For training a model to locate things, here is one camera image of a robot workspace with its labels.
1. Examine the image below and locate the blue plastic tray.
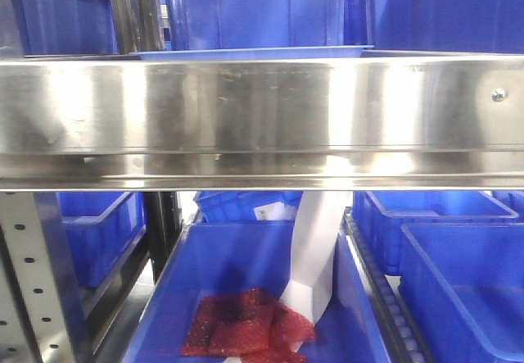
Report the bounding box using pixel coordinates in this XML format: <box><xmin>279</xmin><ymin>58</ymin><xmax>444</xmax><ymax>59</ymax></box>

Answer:
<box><xmin>132</xmin><ymin>45</ymin><xmax>370</xmax><ymax>61</ymax></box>

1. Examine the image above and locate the perforated metal shelf upright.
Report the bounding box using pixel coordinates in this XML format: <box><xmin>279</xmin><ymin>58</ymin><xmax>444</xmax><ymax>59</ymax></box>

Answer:
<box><xmin>1</xmin><ymin>193</ymin><xmax>93</xmax><ymax>362</ymax></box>

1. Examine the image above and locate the blue bin rear centre labelled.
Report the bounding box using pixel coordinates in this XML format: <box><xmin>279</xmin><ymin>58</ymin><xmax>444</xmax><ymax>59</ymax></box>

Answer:
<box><xmin>193</xmin><ymin>191</ymin><xmax>303</xmax><ymax>222</ymax></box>

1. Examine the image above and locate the blue bin centre lower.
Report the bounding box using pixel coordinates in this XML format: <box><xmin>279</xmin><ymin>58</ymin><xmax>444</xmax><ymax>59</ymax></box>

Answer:
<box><xmin>123</xmin><ymin>221</ymin><xmax>390</xmax><ymax>362</ymax></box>

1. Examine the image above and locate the blue bin lower right back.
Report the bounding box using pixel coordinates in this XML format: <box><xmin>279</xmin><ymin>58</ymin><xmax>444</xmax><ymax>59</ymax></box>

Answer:
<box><xmin>351</xmin><ymin>190</ymin><xmax>519</xmax><ymax>275</ymax></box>

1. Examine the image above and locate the red mesh bag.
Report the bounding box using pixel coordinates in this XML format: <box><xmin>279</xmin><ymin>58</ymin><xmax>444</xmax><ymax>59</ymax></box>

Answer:
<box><xmin>180</xmin><ymin>287</ymin><xmax>316</xmax><ymax>362</ymax></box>

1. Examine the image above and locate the blue bin upper centre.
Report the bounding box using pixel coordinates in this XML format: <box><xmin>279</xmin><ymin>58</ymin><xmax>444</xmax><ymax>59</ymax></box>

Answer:
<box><xmin>166</xmin><ymin>0</ymin><xmax>344</xmax><ymax>50</ymax></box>

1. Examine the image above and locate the blue bin lower left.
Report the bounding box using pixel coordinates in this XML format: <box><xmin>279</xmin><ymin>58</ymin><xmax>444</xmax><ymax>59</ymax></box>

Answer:
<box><xmin>56</xmin><ymin>191</ymin><xmax>145</xmax><ymax>288</ymax></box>

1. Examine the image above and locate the roller conveyor track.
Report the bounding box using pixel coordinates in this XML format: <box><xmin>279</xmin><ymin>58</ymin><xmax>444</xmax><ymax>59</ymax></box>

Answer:
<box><xmin>344</xmin><ymin>207</ymin><xmax>433</xmax><ymax>362</ymax></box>

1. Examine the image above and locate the blue bin upper right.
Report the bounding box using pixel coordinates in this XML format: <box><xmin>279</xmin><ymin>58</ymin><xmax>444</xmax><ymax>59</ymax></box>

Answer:
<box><xmin>343</xmin><ymin>0</ymin><xmax>523</xmax><ymax>54</ymax></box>

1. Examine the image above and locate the blue bin lower right front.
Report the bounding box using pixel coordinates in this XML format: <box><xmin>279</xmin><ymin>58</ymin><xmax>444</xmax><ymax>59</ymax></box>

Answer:
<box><xmin>400</xmin><ymin>224</ymin><xmax>523</xmax><ymax>362</ymax></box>

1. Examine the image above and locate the blue bin upper left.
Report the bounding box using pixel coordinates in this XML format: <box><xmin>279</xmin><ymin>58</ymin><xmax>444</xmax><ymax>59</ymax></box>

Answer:
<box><xmin>12</xmin><ymin>0</ymin><xmax>118</xmax><ymax>56</ymax></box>

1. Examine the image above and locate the dark metal shelf post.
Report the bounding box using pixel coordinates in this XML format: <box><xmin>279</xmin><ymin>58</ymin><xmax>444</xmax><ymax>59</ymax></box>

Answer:
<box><xmin>142</xmin><ymin>191</ymin><xmax>183</xmax><ymax>283</ymax></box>

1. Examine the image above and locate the stainless steel shelf rail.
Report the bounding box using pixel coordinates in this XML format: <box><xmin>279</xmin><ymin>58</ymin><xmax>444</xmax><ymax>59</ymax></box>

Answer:
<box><xmin>1</xmin><ymin>53</ymin><xmax>523</xmax><ymax>191</ymax></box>

